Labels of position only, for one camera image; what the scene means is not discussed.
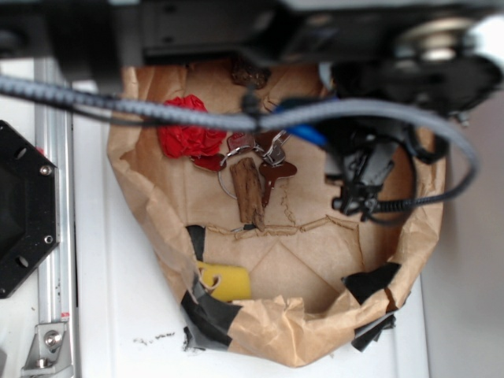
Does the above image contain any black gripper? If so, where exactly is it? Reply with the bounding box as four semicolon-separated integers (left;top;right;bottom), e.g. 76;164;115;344
323;117;417;216

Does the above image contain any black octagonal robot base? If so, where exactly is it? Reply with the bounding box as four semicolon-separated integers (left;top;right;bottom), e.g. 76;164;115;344
1;121;56;299

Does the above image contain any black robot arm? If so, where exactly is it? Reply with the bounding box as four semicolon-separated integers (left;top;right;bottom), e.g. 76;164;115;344
1;1;503;217

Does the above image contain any silver carabiner clip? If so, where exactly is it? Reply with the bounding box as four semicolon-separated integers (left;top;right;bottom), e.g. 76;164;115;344
254;130;290;166

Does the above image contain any brown metal key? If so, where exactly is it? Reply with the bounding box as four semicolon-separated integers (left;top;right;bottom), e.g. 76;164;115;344
259;161;298;207

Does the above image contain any brown wood stick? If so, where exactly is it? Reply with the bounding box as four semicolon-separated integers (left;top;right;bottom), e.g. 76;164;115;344
230;157;265;232

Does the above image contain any dark brown rock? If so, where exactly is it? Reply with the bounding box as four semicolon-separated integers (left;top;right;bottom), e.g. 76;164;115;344
231;58;272;90

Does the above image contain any red-headed key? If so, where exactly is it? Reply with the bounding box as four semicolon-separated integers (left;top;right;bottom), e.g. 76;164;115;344
227;132;255;154

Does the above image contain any brown paper bag container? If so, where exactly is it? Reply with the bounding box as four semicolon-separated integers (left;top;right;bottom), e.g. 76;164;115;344
106;65;447;369

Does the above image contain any red key tag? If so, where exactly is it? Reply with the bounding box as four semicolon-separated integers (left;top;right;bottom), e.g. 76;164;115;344
191;154;226;172

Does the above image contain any yellow foam sponge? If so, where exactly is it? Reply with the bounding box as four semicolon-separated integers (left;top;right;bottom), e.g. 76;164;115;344
198;261;252;302

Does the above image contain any crumpled red plastic piece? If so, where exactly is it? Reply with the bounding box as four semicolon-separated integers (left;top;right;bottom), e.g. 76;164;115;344
157;94;228;160

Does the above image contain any white tray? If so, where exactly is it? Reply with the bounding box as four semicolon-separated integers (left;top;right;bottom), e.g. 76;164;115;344
72;116;429;377

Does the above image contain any silver key ring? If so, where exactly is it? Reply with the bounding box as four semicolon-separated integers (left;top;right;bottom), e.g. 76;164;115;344
217;151;272;200

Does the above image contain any grey braided cable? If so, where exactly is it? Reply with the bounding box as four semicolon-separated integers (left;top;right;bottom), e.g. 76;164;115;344
0;75;482;208

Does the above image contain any aluminium extrusion rail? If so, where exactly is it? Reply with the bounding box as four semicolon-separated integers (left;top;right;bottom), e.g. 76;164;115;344
32;57;80;326

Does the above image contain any metal corner bracket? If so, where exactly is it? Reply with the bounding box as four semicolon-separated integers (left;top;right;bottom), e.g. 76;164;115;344
20;322;74;378

